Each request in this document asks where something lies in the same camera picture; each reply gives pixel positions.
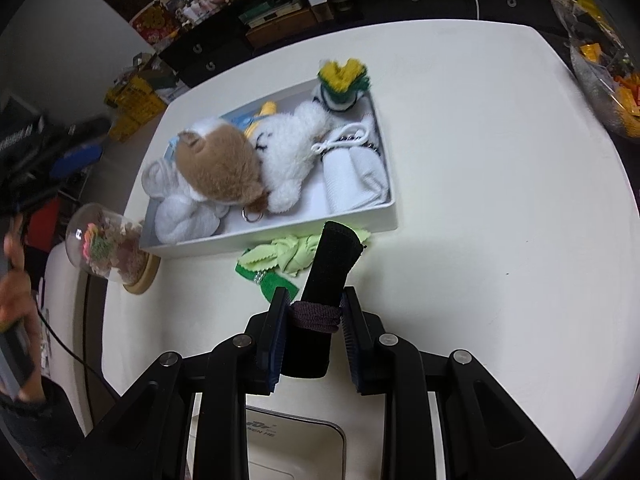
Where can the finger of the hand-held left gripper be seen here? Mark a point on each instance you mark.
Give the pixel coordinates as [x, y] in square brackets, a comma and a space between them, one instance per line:
[87, 129]
[75, 160]

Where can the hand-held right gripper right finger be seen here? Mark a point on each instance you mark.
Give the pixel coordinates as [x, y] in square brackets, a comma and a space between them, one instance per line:
[352, 342]

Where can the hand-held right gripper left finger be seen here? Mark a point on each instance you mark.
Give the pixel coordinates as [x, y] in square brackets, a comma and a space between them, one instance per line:
[277, 332]

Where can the black cloth with band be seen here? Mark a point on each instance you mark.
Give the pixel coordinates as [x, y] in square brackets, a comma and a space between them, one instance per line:
[327, 270]

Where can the light green cloth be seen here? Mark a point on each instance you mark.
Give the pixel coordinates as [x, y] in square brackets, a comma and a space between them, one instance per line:
[280, 255]

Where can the turquoise blue cloth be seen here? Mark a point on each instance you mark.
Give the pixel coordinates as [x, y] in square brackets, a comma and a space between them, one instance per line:
[173, 147]

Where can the white cardboard box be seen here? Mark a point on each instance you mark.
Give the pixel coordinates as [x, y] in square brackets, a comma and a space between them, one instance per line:
[310, 222]

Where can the brown plush toy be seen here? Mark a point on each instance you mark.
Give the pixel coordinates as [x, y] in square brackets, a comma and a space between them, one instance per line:
[220, 165]

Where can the white plush toy denim overalls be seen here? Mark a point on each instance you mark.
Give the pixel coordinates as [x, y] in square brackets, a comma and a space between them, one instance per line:
[285, 155]

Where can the yellow green knitted toy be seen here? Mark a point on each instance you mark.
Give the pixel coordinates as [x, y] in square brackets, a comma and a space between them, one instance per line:
[342, 77]

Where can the person's left forearm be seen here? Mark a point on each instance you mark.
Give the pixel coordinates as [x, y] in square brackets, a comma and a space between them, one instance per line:
[35, 425]

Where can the person's left hand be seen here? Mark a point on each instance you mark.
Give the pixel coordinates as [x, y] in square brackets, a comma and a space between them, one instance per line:
[17, 290]

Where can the yellow plastic crate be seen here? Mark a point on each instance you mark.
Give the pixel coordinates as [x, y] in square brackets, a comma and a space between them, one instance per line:
[121, 127]
[147, 102]

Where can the glass dome with rainbow rose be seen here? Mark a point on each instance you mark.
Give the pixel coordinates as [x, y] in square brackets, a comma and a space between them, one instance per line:
[100, 245]

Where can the large white rolled towel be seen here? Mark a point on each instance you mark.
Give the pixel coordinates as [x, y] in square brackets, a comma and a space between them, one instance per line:
[180, 220]

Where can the blue gift box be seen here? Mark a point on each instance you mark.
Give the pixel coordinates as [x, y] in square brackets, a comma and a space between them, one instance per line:
[190, 5]

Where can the small white towel with bead band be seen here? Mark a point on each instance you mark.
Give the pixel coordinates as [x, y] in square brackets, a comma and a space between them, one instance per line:
[350, 180]

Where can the green books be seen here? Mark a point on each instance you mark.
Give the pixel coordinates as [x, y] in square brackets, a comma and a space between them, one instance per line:
[270, 12]

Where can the wooden box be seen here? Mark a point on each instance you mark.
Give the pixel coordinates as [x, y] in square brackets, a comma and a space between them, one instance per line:
[282, 30]

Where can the black tv cabinet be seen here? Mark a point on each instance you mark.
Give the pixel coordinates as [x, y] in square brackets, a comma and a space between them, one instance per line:
[440, 5]

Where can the red wall poster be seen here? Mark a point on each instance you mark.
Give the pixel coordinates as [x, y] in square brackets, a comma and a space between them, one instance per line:
[155, 22]

